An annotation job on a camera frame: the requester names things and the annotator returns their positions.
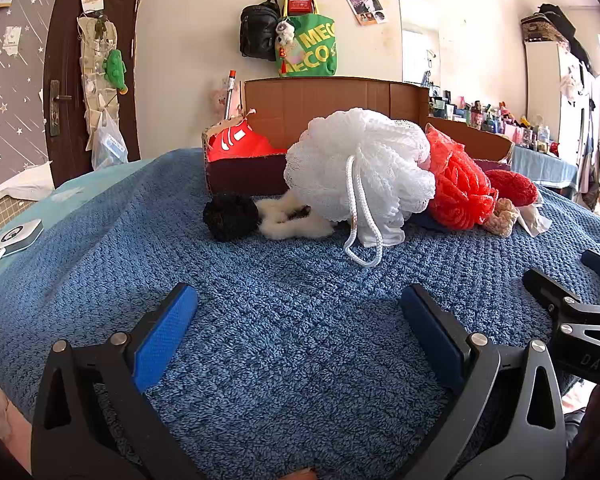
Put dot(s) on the beige crocheted cloth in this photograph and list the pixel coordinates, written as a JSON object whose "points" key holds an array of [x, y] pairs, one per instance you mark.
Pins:
{"points": [[502, 215]]}

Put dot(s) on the wall mirror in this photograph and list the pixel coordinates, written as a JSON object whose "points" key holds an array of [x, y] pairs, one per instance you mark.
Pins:
{"points": [[419, 40]]}

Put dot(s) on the cardboard box with red lining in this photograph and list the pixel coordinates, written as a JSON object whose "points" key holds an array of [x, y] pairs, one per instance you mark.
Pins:
{"points": [[330, 100]]}

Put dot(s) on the clear plastic bag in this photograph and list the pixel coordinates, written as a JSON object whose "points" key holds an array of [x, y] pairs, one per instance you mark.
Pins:
{"points": [[109, 147]]}

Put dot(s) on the white square device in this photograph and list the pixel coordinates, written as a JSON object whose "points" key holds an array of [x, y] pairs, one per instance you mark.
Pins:
{"points": [[15, 237]]}

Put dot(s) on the black backpack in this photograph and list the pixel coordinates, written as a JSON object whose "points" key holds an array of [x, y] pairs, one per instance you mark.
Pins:
{"points": [[257, 32]]}

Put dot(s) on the table with blue cloth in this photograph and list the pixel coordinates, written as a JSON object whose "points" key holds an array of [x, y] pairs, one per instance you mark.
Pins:
{"points": [[545, 167]]}

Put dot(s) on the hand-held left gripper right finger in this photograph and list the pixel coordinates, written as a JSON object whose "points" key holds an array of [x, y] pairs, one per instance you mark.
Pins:
{"points": [[430, 330]]}

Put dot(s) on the blue textured blanket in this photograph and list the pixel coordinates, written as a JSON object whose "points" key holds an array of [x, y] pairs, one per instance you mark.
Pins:
{"points": [[290, 310]]}

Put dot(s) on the red tassel charm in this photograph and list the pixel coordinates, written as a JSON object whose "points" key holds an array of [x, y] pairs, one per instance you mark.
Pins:
{"points": [[285, 62]]}

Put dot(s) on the black pompom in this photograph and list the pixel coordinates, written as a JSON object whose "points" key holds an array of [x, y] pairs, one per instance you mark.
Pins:
{"points": [[230, 217]]}

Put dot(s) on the black and white plush toy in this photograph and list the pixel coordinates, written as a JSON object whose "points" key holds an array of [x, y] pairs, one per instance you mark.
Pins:
{"points": [[290, 222]]}

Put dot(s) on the cluttered table with bottles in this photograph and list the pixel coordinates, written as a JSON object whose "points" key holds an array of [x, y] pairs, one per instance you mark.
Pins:
{"points": [[490, 117]]}

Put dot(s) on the patterned storage case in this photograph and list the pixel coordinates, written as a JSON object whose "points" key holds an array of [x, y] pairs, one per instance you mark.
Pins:
{"points": [[542, 27]]}

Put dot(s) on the wall photos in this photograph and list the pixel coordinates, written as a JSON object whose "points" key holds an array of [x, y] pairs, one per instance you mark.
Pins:
{"points": [[364, 5]]}

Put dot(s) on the light blue bed sheet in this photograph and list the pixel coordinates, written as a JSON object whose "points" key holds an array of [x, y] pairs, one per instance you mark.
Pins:
{"points": [[30, 210]]}

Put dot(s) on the green plush toy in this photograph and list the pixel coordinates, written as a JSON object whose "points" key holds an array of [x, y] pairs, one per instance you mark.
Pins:
{"points": [[115, 67]]}

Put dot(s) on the red mesh bath pouf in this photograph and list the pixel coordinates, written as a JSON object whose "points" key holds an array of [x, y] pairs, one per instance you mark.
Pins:
{"points": [[460, 185]]}

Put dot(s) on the black clothes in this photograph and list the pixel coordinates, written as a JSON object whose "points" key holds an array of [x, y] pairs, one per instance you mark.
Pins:
{"points": [[562, 17]]}

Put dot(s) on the white mesh bath pouf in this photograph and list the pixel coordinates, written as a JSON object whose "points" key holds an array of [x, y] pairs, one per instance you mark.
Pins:
{"points": [[360, 165]]}

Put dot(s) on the hanging clothes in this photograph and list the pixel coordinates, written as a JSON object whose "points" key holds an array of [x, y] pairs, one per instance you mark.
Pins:
{"points": [[590, 160]]}

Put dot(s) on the green tote bag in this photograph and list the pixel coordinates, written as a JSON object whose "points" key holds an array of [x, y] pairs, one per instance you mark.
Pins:
{"points": [[315, 50]]}

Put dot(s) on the pink plush toy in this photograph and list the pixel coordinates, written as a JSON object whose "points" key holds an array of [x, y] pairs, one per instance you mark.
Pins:
{"points": [[217, 100]]}

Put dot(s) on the red yarn ball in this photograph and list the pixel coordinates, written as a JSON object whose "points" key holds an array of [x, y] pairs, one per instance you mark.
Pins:
{"points": [[512, 187]]}

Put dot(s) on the white wardrobe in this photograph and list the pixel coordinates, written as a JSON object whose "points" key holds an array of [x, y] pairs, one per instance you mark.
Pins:
{"points": [[555, 90]]}

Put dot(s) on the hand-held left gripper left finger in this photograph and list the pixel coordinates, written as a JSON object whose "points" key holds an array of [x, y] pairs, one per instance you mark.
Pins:
{"points": [[165, 330]]}

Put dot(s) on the beige hanging organizer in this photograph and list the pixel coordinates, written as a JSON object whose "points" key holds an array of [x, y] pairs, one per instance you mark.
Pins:
{"points": [[92, 60]]}

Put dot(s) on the brown door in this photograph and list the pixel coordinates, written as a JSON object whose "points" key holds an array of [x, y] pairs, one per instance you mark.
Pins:
{"points": [[65, 35]]}

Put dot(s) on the white plastic sheet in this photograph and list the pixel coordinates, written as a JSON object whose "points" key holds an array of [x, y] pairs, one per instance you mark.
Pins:
{"points": [[15, 185]]}

